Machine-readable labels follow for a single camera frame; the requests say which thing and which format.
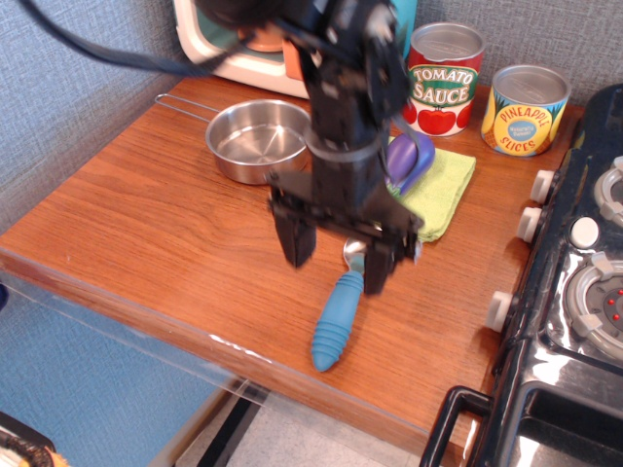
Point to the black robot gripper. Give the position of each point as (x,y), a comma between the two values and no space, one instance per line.
(344,193)

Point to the blue handled metal spoon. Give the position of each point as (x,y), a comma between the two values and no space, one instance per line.
(333,328)

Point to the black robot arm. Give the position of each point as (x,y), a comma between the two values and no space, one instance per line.
(357,85)

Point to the yellow green folded cloth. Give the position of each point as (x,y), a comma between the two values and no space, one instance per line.
(435,197)

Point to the purple toy eggplant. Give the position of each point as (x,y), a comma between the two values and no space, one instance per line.
(408,162)

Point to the small steel pan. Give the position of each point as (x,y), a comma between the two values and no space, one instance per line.
(252,139)

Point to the white stove knob lower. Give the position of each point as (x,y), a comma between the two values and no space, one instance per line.
(498,309)

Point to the white stove knob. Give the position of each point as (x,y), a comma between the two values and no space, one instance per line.
(541,185)
(498,309)
(528,223)

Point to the white stove knob middle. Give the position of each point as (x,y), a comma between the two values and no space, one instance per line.
(528,223)

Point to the teal toy microwave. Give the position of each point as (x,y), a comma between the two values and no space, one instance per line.
(278,71)

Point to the white stove knob upper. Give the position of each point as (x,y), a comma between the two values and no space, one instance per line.
(541,185)

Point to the tomato sauce can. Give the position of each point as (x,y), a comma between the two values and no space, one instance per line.
(444,63)

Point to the pineapple slices can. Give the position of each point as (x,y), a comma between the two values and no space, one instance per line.
(525,108)

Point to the black toy stove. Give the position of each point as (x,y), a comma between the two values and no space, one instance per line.
(557,395)

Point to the orange object at corner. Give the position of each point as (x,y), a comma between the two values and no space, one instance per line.
(22,445)

